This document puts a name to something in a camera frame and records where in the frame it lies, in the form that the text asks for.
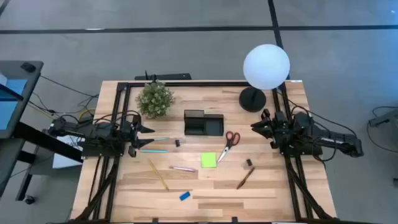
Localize black floor cable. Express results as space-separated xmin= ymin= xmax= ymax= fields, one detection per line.
xmin=39 ymin=74 xmax=100 ymax=114

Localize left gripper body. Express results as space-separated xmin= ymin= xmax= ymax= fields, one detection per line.
xmin=119 ymin=113 xmax=143 ymax=158

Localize green potted plant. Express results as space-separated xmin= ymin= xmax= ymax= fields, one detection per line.
xmin=136 ymin=80 xmax=175 ymax=120

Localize black aluminium table frame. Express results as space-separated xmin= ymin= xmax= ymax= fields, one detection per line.
xmin=72 ymin=80 xmax=338 ymax=224

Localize black mesh desk organizer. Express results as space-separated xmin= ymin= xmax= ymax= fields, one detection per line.
xmin=183 ymin=109 xmax=224 ymax=137

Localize black flat router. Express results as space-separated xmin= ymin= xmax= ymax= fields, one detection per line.
xmin=134 ymin=70 xmax=193 ymax=82

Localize translucent purple pen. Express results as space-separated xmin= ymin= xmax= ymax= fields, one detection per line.
xmin=169 ymin=166 xmax=197 ymax=173

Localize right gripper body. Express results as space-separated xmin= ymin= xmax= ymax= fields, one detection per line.
xmin=261 ymin=108 xmax=295 ymax=150

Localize white globe table lamp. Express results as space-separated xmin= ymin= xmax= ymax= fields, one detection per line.
xmin=238 ymin=44 xmax=291 ymax=113

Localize green sticky note pad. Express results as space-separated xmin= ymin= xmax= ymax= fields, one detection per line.
xmin=200 ymin=152 xmax=218 ymax=169

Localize computer monitor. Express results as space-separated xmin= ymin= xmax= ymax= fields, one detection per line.
xmin=0 ymin=73 xmax=29 ymax=131

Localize grey side desk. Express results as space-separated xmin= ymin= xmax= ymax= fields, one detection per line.
xmin=0 ymin=60 xmax=84 ymax=202

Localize yellow floor cable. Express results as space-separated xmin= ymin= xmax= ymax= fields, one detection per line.
xmin=77 ymin=107 xmax=96 ymax=121

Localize grey stand base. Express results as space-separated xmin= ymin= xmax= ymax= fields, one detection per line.
xmin=368 ymin=107 xmax=398 ymax=129

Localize black computer mouse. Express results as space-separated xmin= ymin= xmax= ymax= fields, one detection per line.
xmin=20 ymin=62 xmax=37 ymax=73

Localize yellow pencil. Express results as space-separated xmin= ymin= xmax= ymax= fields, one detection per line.
xmin=147 ymin=159 xmax=170 ymax=191

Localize white printed paper sheet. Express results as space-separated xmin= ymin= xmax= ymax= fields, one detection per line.
xmin=52 ymin=134 xmax=86 ymax=169

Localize red-handled scissors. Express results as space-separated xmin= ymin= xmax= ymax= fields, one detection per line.
xmin=216 ymin=131 xmax=241 ymax=163

